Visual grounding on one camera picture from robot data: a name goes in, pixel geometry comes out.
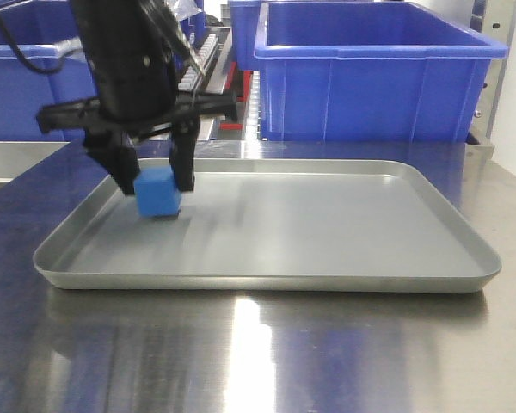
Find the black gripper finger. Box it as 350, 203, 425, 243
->
83, 131, 140, 195
169, 118, 200, 192

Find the blue plastic bin front right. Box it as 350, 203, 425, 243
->
254, 1, 508, 142

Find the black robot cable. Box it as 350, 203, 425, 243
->
0, 0, 87, 74

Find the white roller conveyor track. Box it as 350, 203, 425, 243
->
178, 34, 219, 92

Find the blue plastic bin rear right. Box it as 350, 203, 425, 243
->
228, 1, 263, 71

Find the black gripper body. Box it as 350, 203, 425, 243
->
36, 1, 237, 135

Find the blue plastic bin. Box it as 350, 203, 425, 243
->
228, 1, 263, 71
0, 1, 96, 142
254, 1, 508, 142

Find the blue plastic bin front left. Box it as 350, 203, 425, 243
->
0, 1, 96, 142

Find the grey metal tray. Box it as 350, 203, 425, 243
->
33, 159, 501, 293

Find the steel shelf front rail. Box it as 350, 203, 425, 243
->
0, 141, 67, 189

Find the blue foam cube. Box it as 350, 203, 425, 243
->
133, 166, 181, 217

